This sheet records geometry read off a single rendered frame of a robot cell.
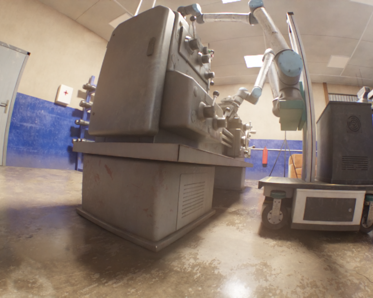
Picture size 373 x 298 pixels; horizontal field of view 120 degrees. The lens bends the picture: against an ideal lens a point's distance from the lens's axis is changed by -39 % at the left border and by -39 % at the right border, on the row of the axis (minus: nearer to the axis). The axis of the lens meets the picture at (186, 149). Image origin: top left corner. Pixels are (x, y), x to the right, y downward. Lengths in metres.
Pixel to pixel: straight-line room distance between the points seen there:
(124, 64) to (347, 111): 1.35
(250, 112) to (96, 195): 5.75
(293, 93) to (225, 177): 2.18
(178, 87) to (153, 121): 0.20
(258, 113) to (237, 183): 3.65
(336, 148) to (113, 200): 1.31
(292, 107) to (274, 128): 4.95
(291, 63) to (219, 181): 2.43
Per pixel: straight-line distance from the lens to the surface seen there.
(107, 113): 0.94
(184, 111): 0.76
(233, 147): 1.91
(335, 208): 1.16
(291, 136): 6.09
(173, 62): 0.95
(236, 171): 3.03
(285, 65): 1.09
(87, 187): 1.15
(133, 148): 0.79
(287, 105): 1.16
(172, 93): 0.83
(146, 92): 0.78
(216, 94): 0.90
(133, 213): 0.85
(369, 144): 1.32
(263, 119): 6.17
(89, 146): 1.08
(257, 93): 1.68
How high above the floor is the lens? 0.40
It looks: 4 degrees up
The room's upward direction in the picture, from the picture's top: 5 degrees clockwise
